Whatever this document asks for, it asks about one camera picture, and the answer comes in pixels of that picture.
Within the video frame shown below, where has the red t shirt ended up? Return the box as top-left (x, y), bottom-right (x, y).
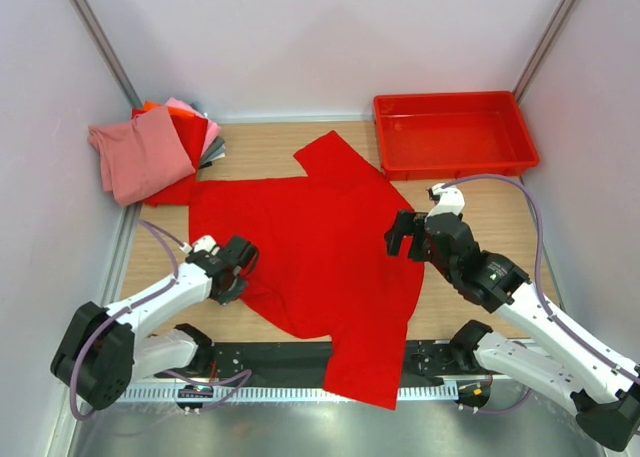
top-left (127, 106), bottom-right (207, 200)
top-left (144, 130), bottom-right (427, 412)

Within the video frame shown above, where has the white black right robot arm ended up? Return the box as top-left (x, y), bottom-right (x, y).
top-left (385, 210), bottom-right (639, 452)

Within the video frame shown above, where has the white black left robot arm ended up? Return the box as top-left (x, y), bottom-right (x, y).
top-left (50, 235), bottom-right (260, 420)

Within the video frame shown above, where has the red plastic tray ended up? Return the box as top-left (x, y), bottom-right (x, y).
top-left (373, 90), bottom-right (540, 181)

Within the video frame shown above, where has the grey folded t shirt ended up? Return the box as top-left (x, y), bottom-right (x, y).
top-left (200, 136), bottom-right (225, 169)

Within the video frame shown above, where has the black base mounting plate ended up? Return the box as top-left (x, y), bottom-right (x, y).
top-left (174, 340), bottom-right (486, 388)

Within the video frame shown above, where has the light pink folded t shirt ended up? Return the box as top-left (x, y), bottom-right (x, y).
top-left (165, 97), bottom-right (220, 154)

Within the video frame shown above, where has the red folded t shirt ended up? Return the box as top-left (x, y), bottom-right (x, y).
top-left (127, 106), bottom-right (207, 200)

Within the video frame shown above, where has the dusty pink folded t shirt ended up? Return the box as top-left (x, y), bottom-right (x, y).
top-left (88, 106), bottom-right (195, 206)

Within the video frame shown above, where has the orange folded t shirt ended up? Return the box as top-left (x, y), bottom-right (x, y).
top-left (143, 101), bottom-right (163, 112)

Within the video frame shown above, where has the white slotted cable duct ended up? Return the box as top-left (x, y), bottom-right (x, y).
top-left (117, 381), bottom-right (459, 404)

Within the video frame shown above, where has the right aluminium frame post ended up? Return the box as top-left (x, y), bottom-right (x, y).
top-left (512, 0), bottom-right (581, 103)

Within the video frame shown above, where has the aluminium frame post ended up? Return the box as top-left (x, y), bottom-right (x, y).
top-left (70, 0), bottom-right (142, 108)
top-left (512, 0), bottom-right (581, 103)

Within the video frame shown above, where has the left aluminium frame post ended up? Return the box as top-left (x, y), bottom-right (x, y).
top-left (70, 0), bottom-right (142, 108)

